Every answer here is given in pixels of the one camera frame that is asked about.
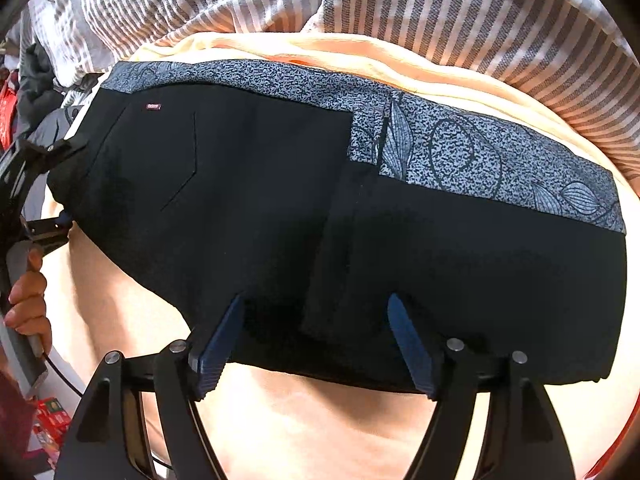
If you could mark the grey white striped duvet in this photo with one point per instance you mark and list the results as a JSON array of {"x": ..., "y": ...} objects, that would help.
[{"x": 450, "y": 15}]

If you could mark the red box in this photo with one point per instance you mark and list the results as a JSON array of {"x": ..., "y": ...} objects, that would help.
[{"x": 52, "y": 420}]

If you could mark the grey jacket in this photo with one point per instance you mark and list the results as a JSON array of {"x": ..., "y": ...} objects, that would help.
[{"x": 37, "y": 82}]

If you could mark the red patterned cloth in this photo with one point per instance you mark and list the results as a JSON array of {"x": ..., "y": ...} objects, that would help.
[{"x": 7, "y": 110}]

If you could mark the black pants floral side stripe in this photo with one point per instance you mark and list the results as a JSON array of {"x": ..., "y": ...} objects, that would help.
[{"x": 250, "y": 210}]

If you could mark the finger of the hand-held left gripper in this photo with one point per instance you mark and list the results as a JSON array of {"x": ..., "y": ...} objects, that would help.
[
  {"x": 47, "y": 152},
  {"x": 47, "y": 232}
]

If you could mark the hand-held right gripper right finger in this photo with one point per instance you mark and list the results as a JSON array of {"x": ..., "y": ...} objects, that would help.
[{"x": 412, "y": 347}]

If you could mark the person's left hand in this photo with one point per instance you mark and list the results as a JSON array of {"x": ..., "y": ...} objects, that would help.
[{"x": 32, "y": 305}]

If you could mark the person's left forearm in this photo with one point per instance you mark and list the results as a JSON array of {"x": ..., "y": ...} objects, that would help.
[{"x": 15, "y": 420}]

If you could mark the peach blanket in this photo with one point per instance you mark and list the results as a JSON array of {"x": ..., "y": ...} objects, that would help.
[{"x": 325, "y": 430}]

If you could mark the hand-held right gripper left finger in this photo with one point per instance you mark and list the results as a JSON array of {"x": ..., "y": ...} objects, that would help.
[{"x": 216, "y": 352}]

